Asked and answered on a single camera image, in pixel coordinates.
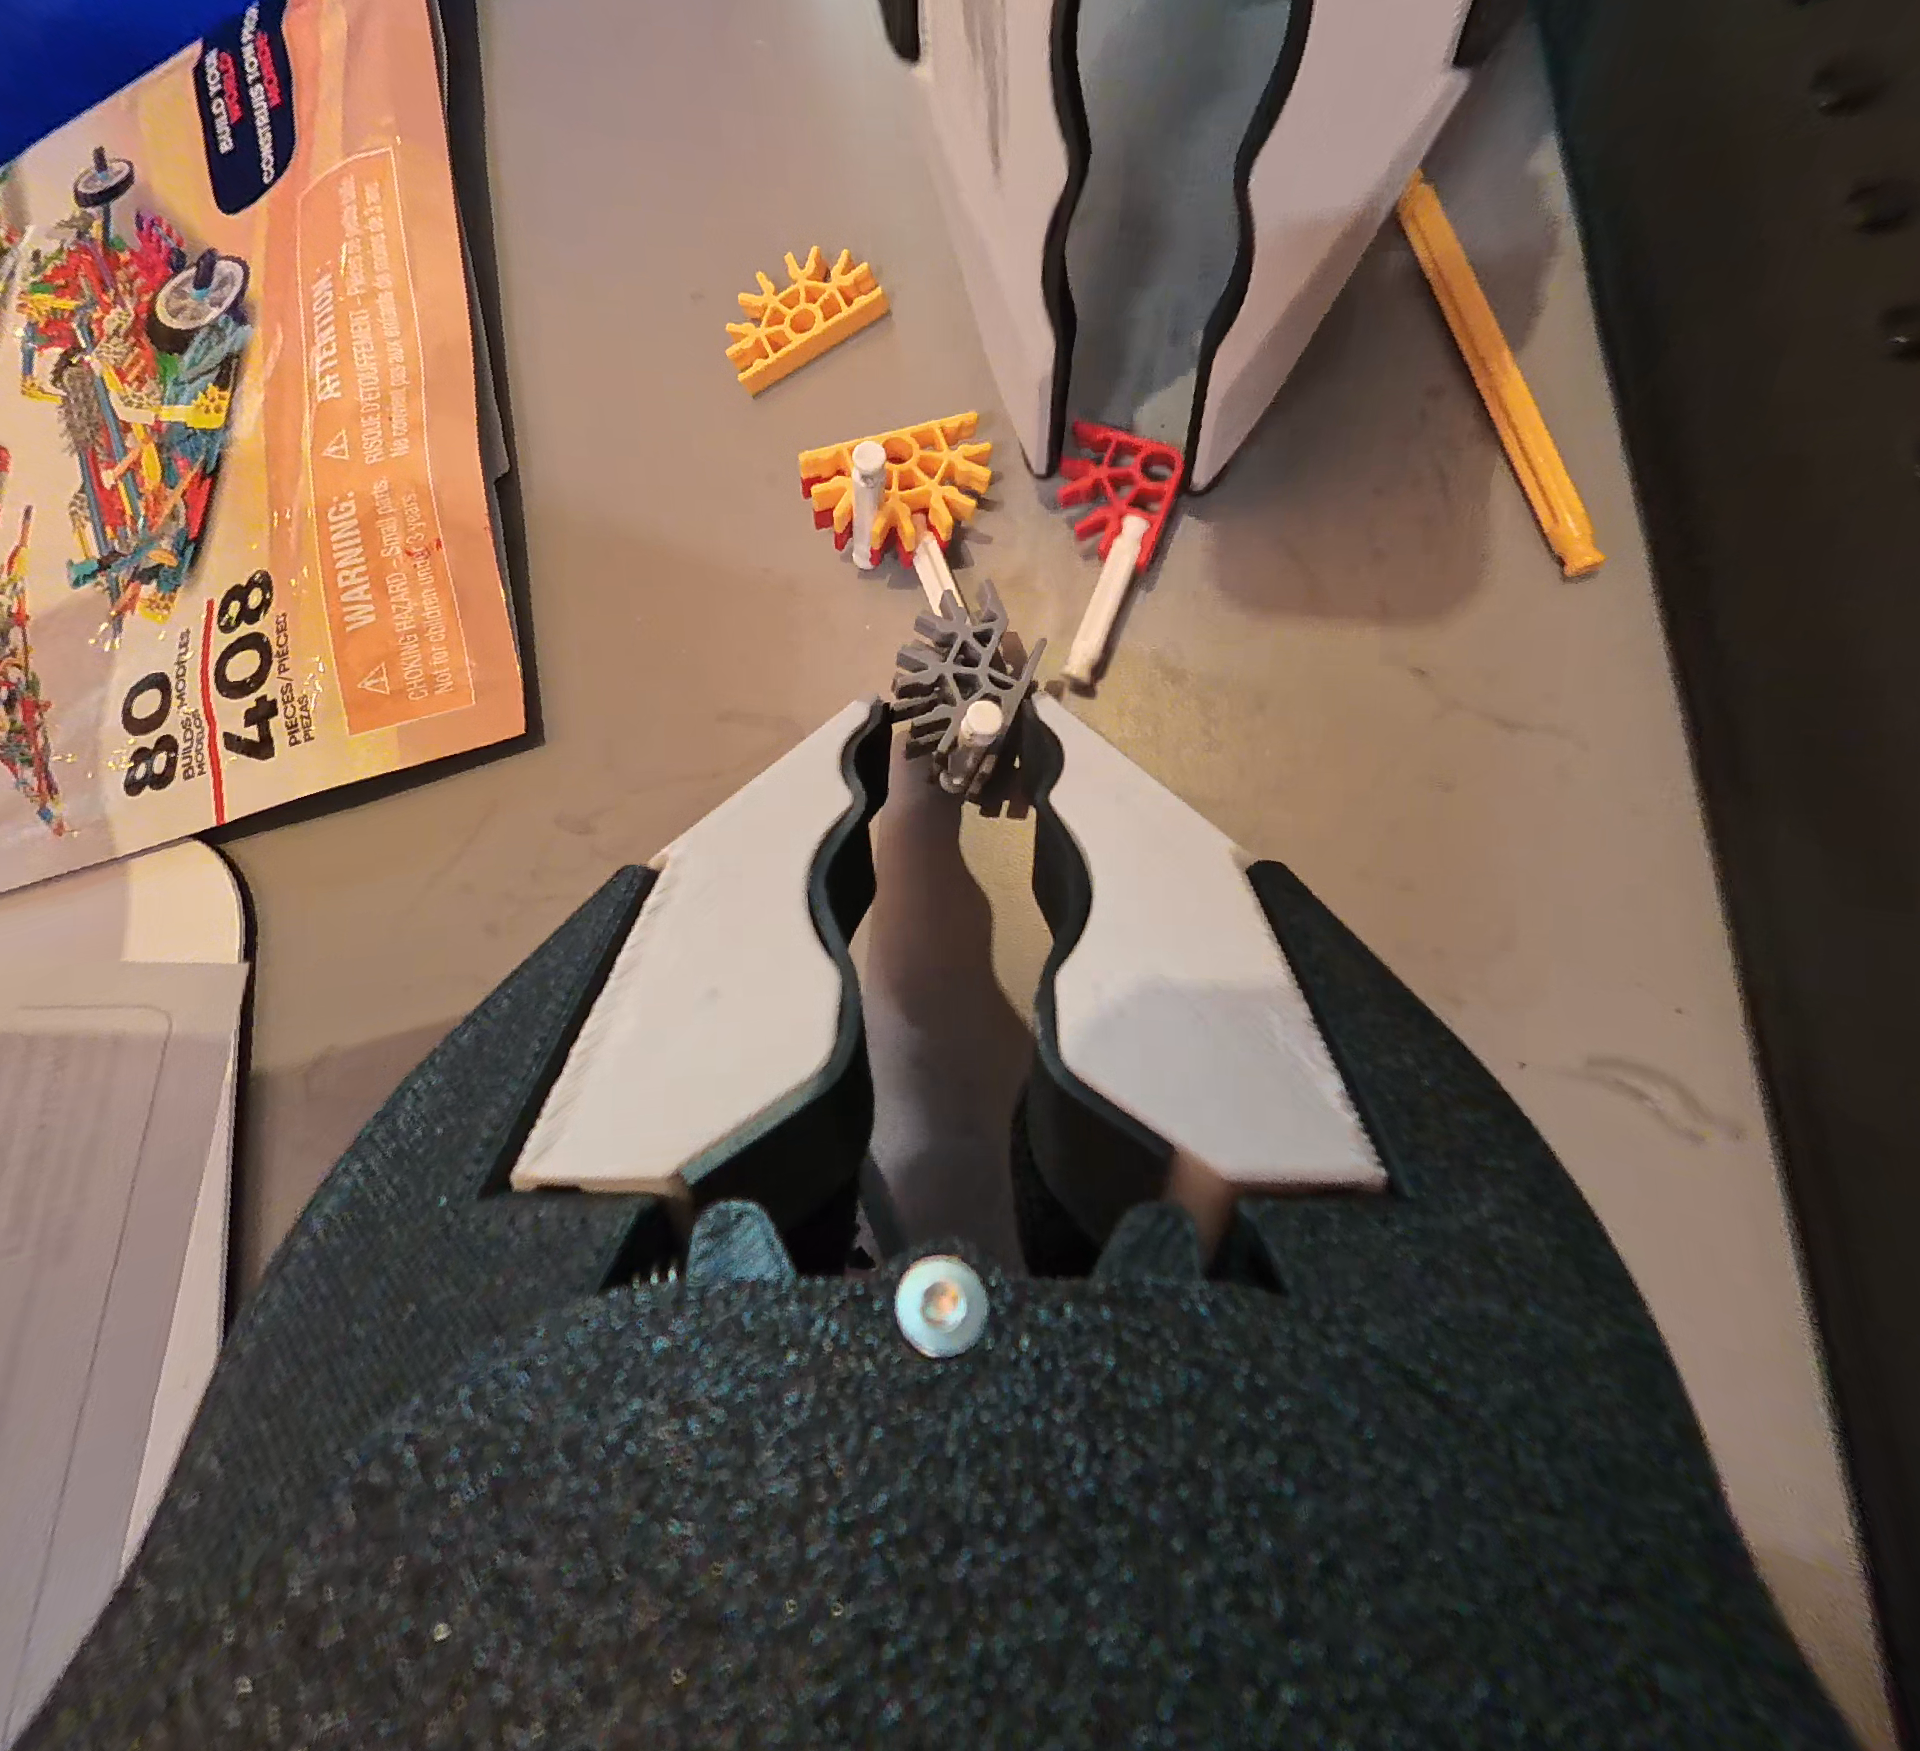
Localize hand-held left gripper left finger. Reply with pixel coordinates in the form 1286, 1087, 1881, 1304
511, 699, 893, 1199

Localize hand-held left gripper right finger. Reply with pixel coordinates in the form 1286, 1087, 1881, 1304
1027, 699, 1390, 1201

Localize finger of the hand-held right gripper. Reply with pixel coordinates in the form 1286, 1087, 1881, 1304
908, 0, 1145, 481
1187, 0, 1534, 493

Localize grey connector assembly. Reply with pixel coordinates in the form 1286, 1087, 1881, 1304
888, 581, 1052, 810

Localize yellow and red connector assembly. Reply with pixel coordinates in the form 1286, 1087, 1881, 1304
800, 420, 997, 614

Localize red connector with white rod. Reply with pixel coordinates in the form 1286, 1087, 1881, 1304
1058, 420, 1189, 692

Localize yellow connector piece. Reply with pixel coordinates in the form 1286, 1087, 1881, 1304
725, 247, 892, 398

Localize yellow plastic rod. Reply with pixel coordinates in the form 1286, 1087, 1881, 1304
1399, 174, 1606, 581

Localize orange toy package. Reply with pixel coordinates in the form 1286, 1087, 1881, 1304
0, 0, 530, 893

